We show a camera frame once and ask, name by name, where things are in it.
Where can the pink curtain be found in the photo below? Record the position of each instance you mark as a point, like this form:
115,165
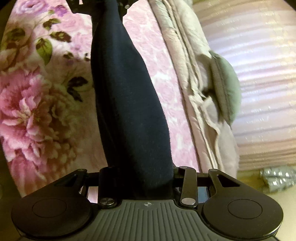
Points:
258,39

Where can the dark navy fleece pants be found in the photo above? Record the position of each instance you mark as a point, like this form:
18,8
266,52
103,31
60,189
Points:
132,124

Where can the pink rose bed sheet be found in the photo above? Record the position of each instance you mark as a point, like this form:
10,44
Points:
48,118

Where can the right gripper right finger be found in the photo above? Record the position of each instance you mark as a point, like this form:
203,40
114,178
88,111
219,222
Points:
191,188

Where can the green cushion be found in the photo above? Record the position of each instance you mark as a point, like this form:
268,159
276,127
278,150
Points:
227,87

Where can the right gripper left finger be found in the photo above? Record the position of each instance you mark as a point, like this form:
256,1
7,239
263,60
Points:
100,187

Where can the grey bundle on floor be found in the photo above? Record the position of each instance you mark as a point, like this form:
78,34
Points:
277,179

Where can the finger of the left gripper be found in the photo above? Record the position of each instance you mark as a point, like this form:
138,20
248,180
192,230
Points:
124,5
80,7

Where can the beige folded blanket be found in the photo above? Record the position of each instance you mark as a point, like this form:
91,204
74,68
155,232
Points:
190,53

